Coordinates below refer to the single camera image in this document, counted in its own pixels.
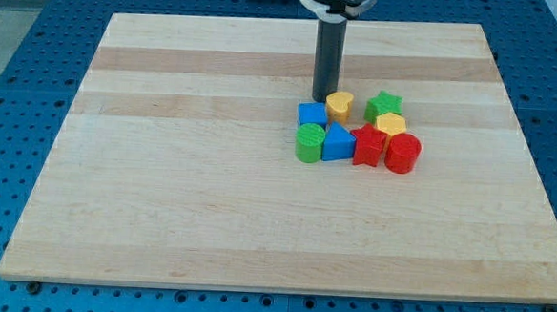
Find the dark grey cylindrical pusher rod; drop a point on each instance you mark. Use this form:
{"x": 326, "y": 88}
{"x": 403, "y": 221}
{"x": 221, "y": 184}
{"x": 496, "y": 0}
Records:
{"x": 329, "y": 51}

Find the yellow hexagon block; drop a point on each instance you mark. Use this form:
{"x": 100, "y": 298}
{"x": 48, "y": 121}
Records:
{"x": 391, "y": 124}

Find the yellow heart block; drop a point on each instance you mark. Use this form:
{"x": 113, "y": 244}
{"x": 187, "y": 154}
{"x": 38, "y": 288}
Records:
{"x": 339, "y": 106}

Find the blue cube block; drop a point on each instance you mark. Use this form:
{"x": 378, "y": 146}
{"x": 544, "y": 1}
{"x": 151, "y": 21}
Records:
{"x": 312, "y": 112}

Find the green star block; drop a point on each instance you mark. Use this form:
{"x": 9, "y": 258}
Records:
{"x": 382, "y": 103}

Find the green cylinder block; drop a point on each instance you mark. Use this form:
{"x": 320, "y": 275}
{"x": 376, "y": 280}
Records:
{"x": 310, "y": 138}

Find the blue triangle block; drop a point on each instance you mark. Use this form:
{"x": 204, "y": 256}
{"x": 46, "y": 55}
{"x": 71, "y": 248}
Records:
{"x": 339, "y": 143}

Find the red star block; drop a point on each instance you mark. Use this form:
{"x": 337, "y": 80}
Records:
{"x": 369, "y": 145}

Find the red cylinder block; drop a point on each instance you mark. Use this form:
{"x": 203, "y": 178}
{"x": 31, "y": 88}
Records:
{"x": 402, "y": 154}

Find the light wooden board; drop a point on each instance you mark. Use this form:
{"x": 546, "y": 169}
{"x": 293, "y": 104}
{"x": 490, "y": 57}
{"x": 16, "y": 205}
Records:
{"x": 175, "y": 168}

